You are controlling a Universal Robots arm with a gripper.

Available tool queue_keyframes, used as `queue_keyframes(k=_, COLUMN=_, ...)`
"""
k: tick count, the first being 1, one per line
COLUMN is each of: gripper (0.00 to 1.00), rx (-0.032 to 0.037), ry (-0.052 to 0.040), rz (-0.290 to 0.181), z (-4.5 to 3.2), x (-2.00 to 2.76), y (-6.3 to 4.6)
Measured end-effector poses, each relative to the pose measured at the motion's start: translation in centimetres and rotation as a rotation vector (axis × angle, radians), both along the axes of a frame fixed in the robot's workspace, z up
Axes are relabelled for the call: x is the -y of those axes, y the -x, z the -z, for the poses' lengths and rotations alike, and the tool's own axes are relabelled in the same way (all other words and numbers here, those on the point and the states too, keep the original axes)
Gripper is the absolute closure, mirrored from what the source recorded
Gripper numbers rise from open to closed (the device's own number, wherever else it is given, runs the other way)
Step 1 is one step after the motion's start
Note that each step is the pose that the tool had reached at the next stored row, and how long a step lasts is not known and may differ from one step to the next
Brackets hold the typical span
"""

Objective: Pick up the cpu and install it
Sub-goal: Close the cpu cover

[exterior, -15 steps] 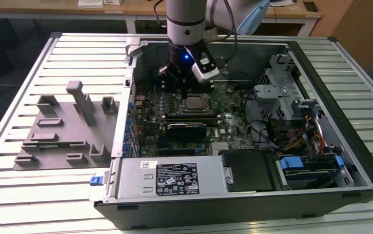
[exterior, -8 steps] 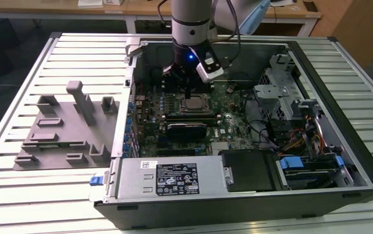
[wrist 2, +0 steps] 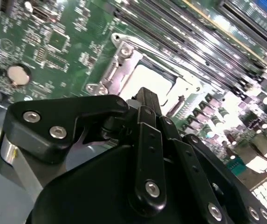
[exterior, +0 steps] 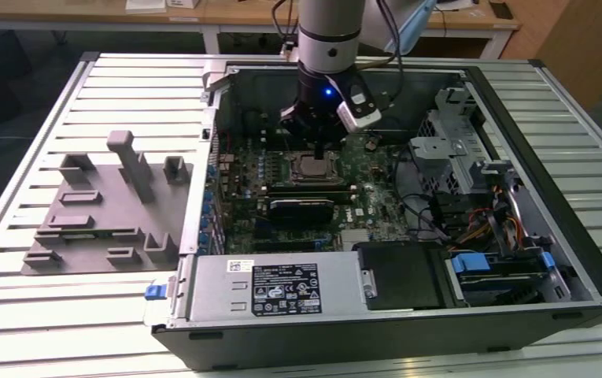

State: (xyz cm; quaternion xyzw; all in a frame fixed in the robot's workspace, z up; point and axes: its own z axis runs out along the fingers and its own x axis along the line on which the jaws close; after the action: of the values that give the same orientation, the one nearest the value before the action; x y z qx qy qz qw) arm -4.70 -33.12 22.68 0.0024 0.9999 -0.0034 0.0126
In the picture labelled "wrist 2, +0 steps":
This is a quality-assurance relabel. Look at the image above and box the silver CPU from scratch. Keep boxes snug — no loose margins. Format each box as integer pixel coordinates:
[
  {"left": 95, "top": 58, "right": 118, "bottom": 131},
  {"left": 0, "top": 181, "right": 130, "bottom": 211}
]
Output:
[{"left": 121, "top": 64, "right": 179, "bottom": 105}]

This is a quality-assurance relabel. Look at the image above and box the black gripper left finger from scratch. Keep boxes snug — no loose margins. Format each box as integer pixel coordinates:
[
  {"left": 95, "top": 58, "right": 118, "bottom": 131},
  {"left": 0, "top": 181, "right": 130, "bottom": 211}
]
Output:
[{"left": 0, "top": 87, "right": 168, "bottom": 212}]

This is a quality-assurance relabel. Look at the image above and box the metal socket cover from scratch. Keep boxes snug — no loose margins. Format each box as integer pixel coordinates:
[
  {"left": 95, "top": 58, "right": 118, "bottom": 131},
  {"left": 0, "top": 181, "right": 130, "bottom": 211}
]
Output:
[{"left": 100, "top": 46, "right": 205, "bottom": 115}]

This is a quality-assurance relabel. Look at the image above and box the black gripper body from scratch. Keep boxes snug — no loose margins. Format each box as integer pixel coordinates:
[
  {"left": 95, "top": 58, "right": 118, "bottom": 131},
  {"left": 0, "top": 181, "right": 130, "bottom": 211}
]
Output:
[{"left": 25, "top": 143, "right": 220, "bottom": 224}]

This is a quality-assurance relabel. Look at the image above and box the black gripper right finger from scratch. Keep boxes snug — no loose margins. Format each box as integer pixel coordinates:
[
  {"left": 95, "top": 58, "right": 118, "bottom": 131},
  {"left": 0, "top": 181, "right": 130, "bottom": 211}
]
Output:
[{"left": 151, "top": 90, "right": 267, "bottom": 224}]

